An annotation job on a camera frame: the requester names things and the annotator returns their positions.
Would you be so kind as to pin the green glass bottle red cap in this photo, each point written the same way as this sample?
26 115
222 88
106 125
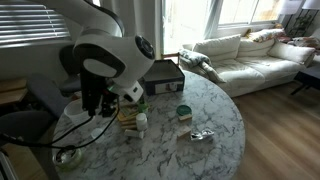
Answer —
143 107

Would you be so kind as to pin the small clear measuring cup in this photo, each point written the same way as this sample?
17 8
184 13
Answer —
97 135

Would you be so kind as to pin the grey window blind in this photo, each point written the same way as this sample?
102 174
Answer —
30 25

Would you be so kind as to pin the grey white throw blanket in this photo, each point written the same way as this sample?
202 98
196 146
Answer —
200 63

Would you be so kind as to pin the yellow bordered card box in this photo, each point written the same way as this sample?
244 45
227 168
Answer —
128 111

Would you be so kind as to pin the round green lid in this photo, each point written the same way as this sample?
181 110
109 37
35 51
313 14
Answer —
184 110

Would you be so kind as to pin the black office chair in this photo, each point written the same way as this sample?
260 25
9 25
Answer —
68 70

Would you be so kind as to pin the black coffee table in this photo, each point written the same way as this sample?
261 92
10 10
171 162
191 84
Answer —
308 78

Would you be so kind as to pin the small wooden block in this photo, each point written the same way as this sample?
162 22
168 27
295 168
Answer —
185 117
184 132

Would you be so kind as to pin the stack of wooden blocks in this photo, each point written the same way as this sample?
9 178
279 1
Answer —
129 125

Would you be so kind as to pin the crumpled silver foil wrapper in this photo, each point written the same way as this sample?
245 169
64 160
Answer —
201 135

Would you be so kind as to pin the wooden desk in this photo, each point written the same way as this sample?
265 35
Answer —
11 90

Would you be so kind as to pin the green tin can of nuts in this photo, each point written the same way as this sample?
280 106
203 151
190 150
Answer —
68 158

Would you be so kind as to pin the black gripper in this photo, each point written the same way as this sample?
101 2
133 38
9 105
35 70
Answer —
90 90

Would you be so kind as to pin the white sofa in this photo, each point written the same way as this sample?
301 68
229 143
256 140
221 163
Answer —
253 63

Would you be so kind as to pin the wooden chair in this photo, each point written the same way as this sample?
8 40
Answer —
170 57

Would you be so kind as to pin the small white tube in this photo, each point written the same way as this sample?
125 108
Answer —
133 134

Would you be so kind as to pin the white pill bottle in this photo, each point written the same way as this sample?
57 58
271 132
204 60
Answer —
141 121

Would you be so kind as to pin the floral cushion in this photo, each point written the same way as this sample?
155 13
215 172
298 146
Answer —
306 41
266 34

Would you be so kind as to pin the large clear plastic cup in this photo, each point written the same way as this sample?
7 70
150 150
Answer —
75 113

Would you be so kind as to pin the white lamp shade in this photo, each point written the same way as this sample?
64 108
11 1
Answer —
289 6

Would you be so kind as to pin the dark blue open box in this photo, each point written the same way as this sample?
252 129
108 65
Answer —
165 78

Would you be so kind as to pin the grey office chair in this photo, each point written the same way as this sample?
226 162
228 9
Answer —
43 95

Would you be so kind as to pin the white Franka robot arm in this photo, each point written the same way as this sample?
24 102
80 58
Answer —
113 50

